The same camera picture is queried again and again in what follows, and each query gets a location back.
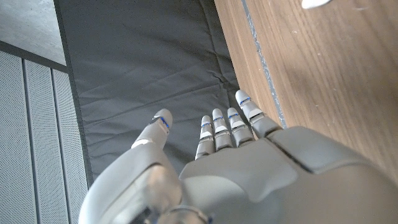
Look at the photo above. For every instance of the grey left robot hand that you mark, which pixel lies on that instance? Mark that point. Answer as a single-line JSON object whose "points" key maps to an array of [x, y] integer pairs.
{"points": [[264, 180]]}

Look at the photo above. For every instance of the white AirPods case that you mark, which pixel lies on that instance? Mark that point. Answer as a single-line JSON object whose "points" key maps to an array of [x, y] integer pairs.
{"points": [[314, 3]]}

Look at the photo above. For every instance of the black backdrop curtain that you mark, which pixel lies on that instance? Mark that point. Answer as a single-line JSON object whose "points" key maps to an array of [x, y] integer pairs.
{"points": [[140, 62]]}

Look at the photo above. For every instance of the white perforated panel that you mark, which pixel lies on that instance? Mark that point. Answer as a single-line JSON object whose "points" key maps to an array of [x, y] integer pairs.
{"points": [[37, 140]]}

